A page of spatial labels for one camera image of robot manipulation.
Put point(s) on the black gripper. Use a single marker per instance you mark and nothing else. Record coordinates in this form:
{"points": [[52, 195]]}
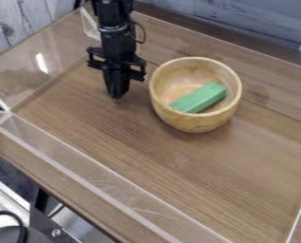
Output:
{"points": [[118, 51]]}

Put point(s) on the light wooden bowl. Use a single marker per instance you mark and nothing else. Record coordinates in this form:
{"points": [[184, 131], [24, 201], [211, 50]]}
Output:
{"points": [[182, 75]]}

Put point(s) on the green rectangular block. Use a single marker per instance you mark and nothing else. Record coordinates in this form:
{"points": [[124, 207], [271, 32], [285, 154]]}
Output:
{"points": [[200, 98]]}

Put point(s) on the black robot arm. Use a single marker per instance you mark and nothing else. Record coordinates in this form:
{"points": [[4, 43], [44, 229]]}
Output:
{"points": [[114, 15]]}

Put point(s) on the black table leg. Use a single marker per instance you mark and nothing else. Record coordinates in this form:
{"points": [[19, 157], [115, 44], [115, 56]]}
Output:
{"points": [[41, 200]]}

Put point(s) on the clear acrylic enclosure wall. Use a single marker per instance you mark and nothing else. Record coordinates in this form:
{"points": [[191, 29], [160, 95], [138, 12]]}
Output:
{"points": [[147, 183]]}

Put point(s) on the black metal bracket with screw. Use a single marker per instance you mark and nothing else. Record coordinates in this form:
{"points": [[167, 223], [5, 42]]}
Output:
{"points": [[44, 231]]}

